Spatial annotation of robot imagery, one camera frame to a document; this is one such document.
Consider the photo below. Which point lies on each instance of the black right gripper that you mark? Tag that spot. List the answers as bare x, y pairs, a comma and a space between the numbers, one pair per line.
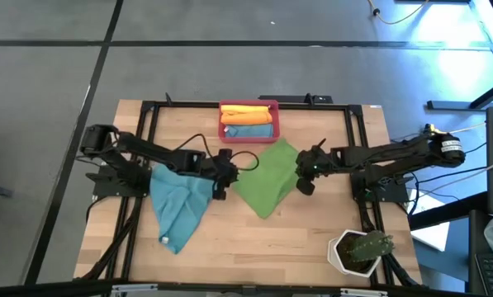
324, 163

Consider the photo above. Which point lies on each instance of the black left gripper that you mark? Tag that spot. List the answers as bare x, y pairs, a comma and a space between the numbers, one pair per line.
217, 169

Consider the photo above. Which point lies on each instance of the green microfiber towel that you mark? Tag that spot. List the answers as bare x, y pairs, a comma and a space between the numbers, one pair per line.
266, 177

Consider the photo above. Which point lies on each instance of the blue microfiber towel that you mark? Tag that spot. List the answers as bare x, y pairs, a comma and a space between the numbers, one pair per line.
180, 210
250, 131

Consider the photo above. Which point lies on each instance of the orange microfiber towel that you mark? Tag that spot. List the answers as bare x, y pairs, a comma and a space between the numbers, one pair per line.
246, 119

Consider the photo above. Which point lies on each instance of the yellow microfiber towel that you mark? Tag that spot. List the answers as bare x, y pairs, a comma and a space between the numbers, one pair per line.
246, 109

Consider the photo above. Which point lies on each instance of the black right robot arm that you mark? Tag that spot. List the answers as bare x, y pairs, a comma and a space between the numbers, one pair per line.
394, 154

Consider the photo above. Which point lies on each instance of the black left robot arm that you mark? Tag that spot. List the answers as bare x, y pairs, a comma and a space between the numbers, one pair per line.
147, 150

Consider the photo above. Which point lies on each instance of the red plastic basket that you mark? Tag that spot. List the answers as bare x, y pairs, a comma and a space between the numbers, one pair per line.
221, 138

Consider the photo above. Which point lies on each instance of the white hexagonal plant pot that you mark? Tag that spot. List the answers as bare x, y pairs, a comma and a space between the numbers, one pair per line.
337, 264

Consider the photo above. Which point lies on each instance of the green cactus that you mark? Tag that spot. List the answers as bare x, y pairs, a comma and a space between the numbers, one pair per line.
370, 247

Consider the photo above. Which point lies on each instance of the yellow power plug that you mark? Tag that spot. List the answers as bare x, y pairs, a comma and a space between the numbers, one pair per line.
432, 128

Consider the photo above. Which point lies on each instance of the white paper sheet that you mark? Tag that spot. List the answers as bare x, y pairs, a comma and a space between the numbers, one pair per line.
432, 231

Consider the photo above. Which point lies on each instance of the black desk leg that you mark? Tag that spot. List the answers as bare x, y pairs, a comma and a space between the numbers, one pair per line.
448, 105

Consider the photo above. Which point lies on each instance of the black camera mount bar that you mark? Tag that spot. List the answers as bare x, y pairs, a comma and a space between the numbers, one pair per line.
295, 99

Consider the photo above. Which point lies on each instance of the black aluminium table frame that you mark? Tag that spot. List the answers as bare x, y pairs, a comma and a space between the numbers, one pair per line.
148, 105

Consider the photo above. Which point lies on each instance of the silver frame bracket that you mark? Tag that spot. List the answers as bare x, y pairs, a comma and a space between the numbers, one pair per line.
134, 288
363, 293

